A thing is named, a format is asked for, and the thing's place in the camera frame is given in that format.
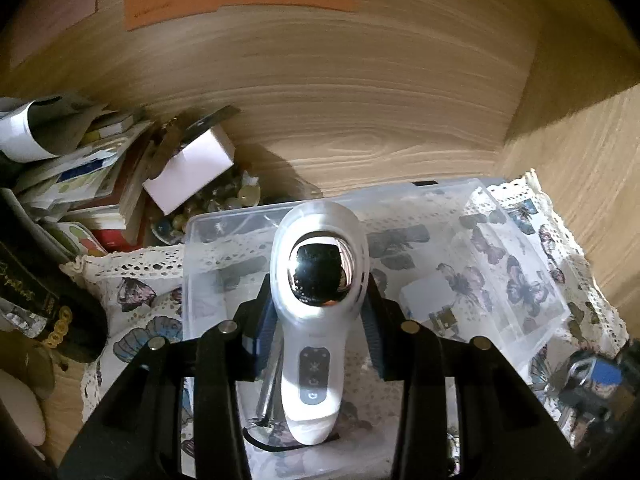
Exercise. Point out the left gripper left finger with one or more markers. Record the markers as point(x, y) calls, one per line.
point(134, 431)

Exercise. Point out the small white box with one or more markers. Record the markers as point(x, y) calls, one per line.
point(195, 166)

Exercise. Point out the stack of books and papers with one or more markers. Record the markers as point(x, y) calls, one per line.
point(70, 167)

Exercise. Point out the butterfly print cloth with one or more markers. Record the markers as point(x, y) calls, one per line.
point(142, 294)

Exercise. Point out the white cube charger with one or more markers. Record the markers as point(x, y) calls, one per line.
point(430, 301)

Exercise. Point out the dark wine bottle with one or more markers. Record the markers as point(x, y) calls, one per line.
point(39, 299)

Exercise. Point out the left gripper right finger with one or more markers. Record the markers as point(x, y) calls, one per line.
point(465, 412)

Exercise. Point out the white facial massager device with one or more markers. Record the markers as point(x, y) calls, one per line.
point(319, 271)

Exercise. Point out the clear plastic storage box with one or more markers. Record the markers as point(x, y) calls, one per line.
point(457, 231)

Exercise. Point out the pink sticky note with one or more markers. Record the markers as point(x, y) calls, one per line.
point(39, 22)

